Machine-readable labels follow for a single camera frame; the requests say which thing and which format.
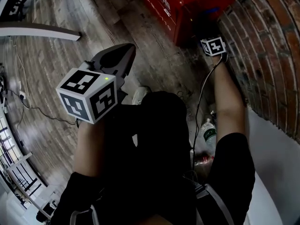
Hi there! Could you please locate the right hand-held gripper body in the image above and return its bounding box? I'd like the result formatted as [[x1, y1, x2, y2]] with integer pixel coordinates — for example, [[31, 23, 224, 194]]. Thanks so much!
[[191, 11, 227, 57]]

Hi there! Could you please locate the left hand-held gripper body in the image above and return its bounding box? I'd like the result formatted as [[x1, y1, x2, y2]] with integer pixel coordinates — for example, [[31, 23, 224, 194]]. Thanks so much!
[[55, 43, 136, 125]]

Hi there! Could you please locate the red fire extinguisher box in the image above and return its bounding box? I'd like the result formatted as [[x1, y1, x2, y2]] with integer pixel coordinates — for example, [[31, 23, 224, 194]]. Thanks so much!
[[137, 0, 253, 48]]

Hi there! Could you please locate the person's right forearm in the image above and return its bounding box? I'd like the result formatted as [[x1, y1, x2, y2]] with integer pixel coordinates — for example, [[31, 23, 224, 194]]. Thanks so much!
[[211, 54, 247, 146]]

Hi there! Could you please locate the person's left forearm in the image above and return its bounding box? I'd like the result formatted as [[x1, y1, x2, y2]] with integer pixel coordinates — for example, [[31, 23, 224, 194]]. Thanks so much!
[[72, 118, 111, 178]]

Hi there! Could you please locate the person's white shoe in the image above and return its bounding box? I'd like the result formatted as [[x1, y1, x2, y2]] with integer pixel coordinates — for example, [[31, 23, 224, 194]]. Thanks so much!
[[132, 85, 152, 105]]

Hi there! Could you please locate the white table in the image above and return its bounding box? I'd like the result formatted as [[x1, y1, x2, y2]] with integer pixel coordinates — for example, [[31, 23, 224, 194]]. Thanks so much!
[[0, 0, 83, 42]]

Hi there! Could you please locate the green label plastic bottle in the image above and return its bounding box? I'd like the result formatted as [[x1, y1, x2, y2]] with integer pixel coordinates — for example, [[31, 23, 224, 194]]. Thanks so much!
[[199, 118, 218, 151]]

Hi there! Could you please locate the person's black clothing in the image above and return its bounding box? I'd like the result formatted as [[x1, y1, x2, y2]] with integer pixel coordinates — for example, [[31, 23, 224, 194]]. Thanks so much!
[[50, 90, 256, 225]]

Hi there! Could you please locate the white metal rack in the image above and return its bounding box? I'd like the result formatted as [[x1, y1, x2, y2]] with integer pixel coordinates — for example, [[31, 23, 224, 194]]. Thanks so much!
[[6, 151, 49, 198]]

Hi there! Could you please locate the black office chair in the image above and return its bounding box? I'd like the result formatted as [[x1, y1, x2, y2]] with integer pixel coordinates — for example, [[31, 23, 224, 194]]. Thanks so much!
[[4, 0, 40, 21]]

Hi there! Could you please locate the red label plastic bottle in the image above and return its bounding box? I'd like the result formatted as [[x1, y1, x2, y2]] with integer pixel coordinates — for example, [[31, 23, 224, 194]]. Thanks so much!
[[193, 153, 215, 167]]

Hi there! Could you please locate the black floor cable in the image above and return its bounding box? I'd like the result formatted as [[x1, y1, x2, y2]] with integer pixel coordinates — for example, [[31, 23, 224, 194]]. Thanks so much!
[[7, 89, 79, 135]]

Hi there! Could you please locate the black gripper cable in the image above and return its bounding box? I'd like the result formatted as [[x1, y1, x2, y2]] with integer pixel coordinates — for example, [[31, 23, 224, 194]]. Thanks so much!
[[191, 52, 228, 173]]

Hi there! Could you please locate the white floor cable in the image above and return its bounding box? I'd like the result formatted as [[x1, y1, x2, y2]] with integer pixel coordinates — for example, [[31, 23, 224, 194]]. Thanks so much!
[[8, 35, 32, 110]]

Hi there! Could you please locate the grey backpack strap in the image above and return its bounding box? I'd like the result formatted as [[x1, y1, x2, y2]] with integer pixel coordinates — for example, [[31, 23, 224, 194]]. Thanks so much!
[[195, 183, 235, 225]]

